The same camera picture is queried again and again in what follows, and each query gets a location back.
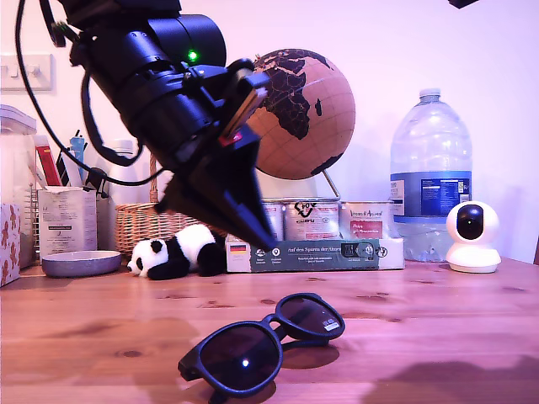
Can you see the black sunglasses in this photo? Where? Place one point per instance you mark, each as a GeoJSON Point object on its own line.
{"type": "Point", "coordinates": [240, 362]}

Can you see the gingerbread print box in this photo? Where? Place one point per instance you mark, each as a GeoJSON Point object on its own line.
{"type": "Point", "coordinates": [8, 244]}

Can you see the white metal bottle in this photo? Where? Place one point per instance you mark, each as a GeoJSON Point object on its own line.
{"type": "Point", "coordinates": [122, 193]}

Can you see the silver can red label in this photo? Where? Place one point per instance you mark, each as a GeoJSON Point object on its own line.
{"type": "Point", "coordinates": [366, 223]}

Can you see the white wall light switch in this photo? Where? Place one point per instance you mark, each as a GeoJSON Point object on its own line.
{"type": "Point", "coordinates": [25, 71]}

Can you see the silver can pale label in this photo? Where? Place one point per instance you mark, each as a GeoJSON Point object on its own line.
{"type": "Point", "coordinates": [273, 219]}

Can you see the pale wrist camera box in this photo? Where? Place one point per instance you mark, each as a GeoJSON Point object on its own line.
{"type": "Point", "coordinates": [244, 111]}

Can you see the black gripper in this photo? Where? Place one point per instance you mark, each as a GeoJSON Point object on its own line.
{"type": "Point", "coordinates": [168, 130]}

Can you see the cork globe on stand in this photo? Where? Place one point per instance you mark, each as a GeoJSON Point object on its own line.
{"type": "Point", "coordinates": [311, 118]}

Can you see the small white round camera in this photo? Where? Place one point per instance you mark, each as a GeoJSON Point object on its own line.
{"type": "Point", "coordinates": [471, 248]}

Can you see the red and white tube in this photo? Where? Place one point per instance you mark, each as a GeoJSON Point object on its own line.
{"type": "Point", "coordinates": [46, 162]}

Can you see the clear plastic container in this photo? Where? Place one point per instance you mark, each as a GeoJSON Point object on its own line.
{"type": "Point", "coordinates": [14, 168]}

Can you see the white cardboard holder box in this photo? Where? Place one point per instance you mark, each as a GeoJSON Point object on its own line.
{"type": "Point", "coordinates": [65, 223]}

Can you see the large clear water bottle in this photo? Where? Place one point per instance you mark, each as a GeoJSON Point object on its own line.
{"type": "Point", "coordinates": [429, 147]}

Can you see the panda plush toy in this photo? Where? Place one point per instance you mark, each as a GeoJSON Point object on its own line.
{"type": "Point", "coordinates": [189, 248]}

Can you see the grey shallow bowl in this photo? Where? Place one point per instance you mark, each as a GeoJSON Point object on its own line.
{"type": "Point", "coordinates": [80, 263]}

